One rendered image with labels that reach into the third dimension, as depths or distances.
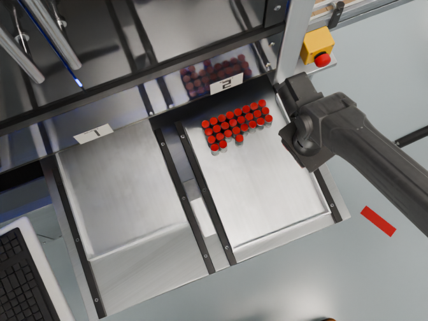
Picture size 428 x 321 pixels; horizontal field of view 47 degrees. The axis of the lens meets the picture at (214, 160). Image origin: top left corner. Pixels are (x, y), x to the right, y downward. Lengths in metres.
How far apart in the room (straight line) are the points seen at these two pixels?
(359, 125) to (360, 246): 1.49
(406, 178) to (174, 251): 0.73
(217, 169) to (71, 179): 0.38
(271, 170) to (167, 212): 0.29
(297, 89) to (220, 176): 0.48
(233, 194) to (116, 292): 0.38
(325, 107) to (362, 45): 1.71
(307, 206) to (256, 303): 0.92
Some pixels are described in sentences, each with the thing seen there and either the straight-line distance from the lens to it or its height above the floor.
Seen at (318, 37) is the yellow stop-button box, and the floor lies 1.03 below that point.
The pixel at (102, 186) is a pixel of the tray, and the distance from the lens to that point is 1.31.
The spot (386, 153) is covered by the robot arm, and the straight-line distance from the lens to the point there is 0.69.
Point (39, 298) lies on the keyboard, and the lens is 1.38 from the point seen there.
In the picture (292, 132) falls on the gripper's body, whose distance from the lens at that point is 0.95.
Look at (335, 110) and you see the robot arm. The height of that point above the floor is 1.40.
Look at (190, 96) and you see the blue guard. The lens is 1.19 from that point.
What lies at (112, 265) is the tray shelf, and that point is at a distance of 1.27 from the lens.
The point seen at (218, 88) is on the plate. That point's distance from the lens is 1.20.
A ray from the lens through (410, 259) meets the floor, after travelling 2.26.
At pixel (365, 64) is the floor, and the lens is 2.44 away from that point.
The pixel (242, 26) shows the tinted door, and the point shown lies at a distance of 1.01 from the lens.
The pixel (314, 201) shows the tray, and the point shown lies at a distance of 1.28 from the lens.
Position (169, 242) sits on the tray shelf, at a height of 0.88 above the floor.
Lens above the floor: 2.12
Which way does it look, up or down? 75 degrees down
